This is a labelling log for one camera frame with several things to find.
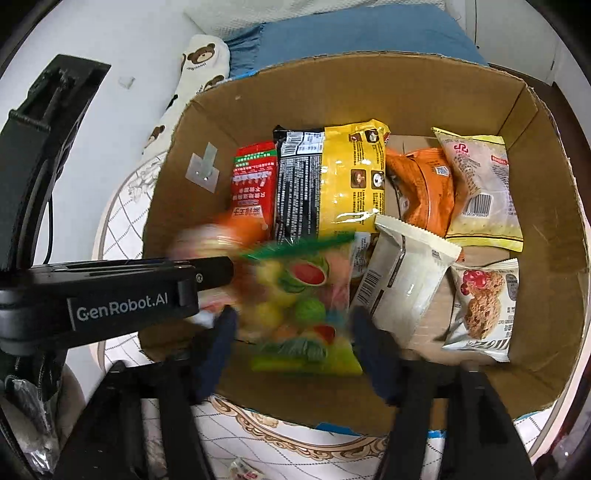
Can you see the grey cookie packet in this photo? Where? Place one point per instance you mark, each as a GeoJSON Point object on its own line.
{"type": "Point", "coordinates": [485, 309]}

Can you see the white snack packet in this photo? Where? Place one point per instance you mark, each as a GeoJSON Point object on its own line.
{"type": "Point", "coordinates": [401, 277]}

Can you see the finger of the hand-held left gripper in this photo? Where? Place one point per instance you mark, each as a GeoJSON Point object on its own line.
{"type": "Point", "coordinates": [27, 175]}
{"type": "Point", "coordinates": [138, 272]}

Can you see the pale yellow snack packet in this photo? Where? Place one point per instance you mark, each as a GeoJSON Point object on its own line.
{"type": "Point", "coordinates": [480, 184]}

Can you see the floral printed blanket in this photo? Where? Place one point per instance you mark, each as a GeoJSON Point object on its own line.
{"type": "Point", "coordinates": [300, 457]}

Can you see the green fruit candy packet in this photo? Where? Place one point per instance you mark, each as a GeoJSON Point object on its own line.
{"type": "Point", "coordinates": [300, 295]}

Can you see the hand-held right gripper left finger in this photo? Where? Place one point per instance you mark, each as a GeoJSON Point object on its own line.
{"type": "Point", "coordinates": [219, 341]}

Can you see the blue bedsheet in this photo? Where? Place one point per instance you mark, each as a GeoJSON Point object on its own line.
{"type": "Point", "coordinates": [351, 41]}

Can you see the bear print pillow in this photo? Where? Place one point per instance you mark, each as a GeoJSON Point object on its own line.
{"type": "Point", "coordinates": [203, 60]}

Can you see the black and yellow noodle packet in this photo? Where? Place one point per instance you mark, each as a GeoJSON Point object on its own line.
{"type": "Point", "coordinates": [332, 184]}

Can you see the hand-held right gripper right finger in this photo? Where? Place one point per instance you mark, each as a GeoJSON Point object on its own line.
{"type": "Point", "coordinates": [369, 350]}

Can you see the white wall socket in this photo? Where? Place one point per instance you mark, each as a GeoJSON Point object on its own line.
{"type": "Point", "coordinates": [127, 82]}

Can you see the grey white pillow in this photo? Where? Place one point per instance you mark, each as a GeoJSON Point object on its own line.
{"type": "Point", "coordinates": [323, 14]}

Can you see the cardboard box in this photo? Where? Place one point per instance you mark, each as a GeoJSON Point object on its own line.
{"type": "Point", "coordinates": [545, 207]}

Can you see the orange snack packet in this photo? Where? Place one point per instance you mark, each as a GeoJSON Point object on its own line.
{"type": "Point", "coordinates": [425, 194]}

